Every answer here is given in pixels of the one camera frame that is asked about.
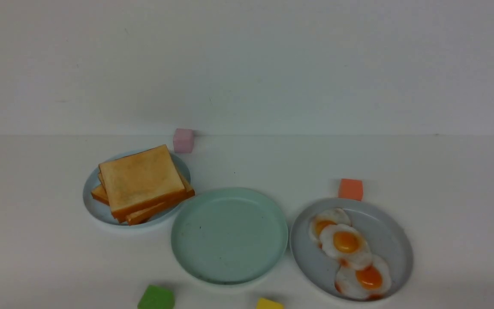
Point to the fried egg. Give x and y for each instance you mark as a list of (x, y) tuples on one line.
[(347, 246), (371, 283), (325, 218)]

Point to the pink foam cube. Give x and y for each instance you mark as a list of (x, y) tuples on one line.
[(183, 140)]

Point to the mint green centre plate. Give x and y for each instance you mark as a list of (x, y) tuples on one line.
[(229, 236)]

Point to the orange foam cube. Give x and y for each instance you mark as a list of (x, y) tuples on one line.
[(351, 189)]

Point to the grey egg plate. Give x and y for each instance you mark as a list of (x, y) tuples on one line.
[(384, 236)]

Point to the yellow foam cube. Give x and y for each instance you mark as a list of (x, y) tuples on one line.
[(264, 303)]

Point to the light blue bread plate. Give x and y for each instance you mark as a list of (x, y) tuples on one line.
[(101, 212)]

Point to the green foam cube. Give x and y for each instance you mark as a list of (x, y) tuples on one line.
[(157, 297)]

